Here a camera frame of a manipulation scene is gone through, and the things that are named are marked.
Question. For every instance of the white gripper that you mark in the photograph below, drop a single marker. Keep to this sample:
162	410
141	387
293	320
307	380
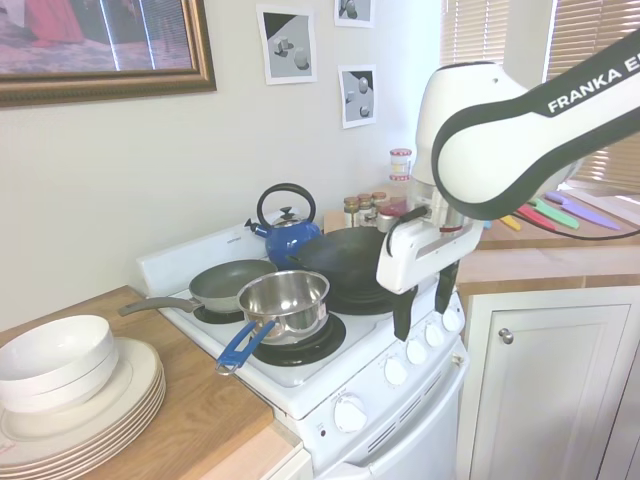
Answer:
425	255

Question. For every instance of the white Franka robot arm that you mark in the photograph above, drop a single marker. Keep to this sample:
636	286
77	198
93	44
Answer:
480	125

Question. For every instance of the black coil stove burner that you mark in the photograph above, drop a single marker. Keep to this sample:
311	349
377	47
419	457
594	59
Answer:
320	350
215	318
360	307

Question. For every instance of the white electric stove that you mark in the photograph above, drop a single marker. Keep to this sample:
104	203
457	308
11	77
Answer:
310	390

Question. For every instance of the white burner knob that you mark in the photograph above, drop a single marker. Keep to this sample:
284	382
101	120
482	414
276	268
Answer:
452	321
435	336
417	352
395	371

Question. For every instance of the silver cabinet door knob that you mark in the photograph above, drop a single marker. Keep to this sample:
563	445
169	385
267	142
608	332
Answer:
506	336

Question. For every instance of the wooden lid spice jar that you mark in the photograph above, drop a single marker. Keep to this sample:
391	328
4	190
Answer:
379	199
365	210
351	212

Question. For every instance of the yellow kitchen knife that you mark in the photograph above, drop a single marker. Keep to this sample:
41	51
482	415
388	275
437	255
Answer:
511	223

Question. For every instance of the clear container red white lid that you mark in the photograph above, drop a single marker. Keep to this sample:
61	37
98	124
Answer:
399	179
400	161

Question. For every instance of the white oven temperature knob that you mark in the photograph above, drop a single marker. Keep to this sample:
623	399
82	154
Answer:
349	414

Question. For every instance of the red kitchen knife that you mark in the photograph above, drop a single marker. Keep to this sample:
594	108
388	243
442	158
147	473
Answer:
537	220

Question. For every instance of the green kitchen knife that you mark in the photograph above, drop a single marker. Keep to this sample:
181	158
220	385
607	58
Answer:
555	214

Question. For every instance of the white cabinet door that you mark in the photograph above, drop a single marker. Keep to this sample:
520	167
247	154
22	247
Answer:
550	400

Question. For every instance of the thick wooden cutting board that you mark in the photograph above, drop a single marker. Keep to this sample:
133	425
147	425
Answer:
600	242

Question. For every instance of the purple kitchen knife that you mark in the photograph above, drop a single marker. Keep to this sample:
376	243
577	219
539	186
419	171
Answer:
590	212

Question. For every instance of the grey frying pan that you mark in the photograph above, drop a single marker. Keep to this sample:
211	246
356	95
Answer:
225	285

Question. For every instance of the grey spheres paper print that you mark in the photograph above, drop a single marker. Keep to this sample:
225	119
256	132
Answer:
357	97

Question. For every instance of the wooden window blinds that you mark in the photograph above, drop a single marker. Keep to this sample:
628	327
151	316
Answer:
470	30
590	25

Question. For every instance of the large grey shapes paper print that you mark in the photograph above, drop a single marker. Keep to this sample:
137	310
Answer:
289	47

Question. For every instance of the small grey shapes paper print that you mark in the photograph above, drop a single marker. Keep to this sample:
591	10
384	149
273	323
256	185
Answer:
355	12

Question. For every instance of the white ceramic bowl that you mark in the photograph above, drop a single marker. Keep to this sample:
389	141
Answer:
55	350
75	397

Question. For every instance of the gold framed painting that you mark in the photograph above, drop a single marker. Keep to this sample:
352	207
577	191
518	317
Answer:
100	30

